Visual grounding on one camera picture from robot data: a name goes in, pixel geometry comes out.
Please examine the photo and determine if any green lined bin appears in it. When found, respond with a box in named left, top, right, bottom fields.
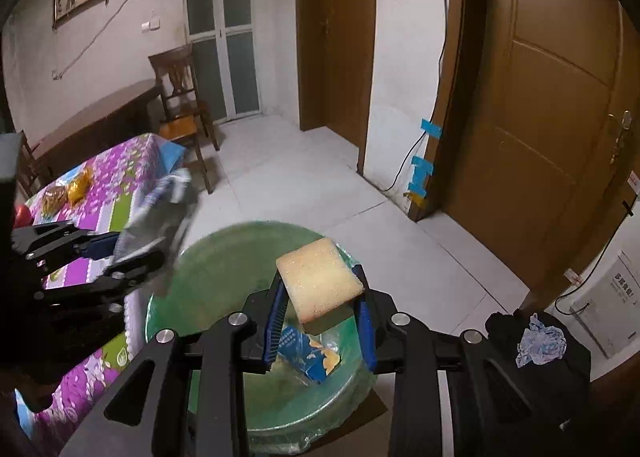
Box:
left=144, top=220, right=387, bottom=457

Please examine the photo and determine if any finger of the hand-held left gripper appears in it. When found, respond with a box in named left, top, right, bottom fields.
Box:
left=30, top=249, right=167, bottom=306
left=10, top=220, right=123, bottom=269

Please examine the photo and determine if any frosted glass double door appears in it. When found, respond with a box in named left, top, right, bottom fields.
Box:
left=182, top=0, right=264, bottom=126

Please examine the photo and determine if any silver blue snack bag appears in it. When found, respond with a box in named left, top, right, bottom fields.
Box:
left=112, top=168, right=199, bottom=299

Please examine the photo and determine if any brass door handle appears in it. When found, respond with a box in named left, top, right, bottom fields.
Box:
left=606, top=109, right=634, bottom=166

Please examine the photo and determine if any wooden chair with orange seat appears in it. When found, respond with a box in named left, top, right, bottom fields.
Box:
left=148, top=42, right=221, bottom=196

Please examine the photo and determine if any crumpled blue white plastic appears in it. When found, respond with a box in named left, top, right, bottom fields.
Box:
left=514, top=312, right=569, bottom=369

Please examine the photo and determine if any gold snack packet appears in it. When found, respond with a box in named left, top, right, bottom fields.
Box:
left=67, top=167, right=96, bottom=206

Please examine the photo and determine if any black power cable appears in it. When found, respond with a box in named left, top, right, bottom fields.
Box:
left=554, top=197, right=637, bottom=314

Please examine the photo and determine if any yellow sponge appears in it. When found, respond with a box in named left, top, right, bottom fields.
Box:
left=275, top=237, right=365, bottom=326

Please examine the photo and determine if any wide brown panelled door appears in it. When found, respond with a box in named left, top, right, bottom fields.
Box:
left=434, top=0, right=640, bottom=290

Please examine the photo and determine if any black wall cable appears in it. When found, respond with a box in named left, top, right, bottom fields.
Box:
left=356, top=0, right=451, bottom=194

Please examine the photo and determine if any table with floral purple tablecloth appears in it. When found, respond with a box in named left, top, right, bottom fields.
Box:
left=15, top=133, right=189, bottom=444

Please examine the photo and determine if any thin wall wire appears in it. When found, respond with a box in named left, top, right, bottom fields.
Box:
left=52, top=0, right=184, bottom=83

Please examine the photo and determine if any narrow brown wooden door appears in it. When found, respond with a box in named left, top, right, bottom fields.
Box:
left=294, top=0, right=377, bottom=151

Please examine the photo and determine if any brown snack packet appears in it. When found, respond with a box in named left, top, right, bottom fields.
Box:
left=42, top=186, right=69, bottom=218

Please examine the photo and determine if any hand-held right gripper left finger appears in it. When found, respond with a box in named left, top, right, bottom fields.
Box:
left=59, top=269, right=296, bottom=457

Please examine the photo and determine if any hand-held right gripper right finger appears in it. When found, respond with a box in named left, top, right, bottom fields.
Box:
left=350, top=264, right=547, bottom=457

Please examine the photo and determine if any white carton box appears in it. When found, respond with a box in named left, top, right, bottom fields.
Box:
left=569, top=249, right=640, bottom=359

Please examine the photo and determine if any blue snack packet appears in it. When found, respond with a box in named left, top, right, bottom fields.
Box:
left=277, top=324, right=344, bottom=385

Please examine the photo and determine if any dark wooden chair back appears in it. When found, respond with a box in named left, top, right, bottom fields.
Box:
left=17, top=130, right=54, bottom=199

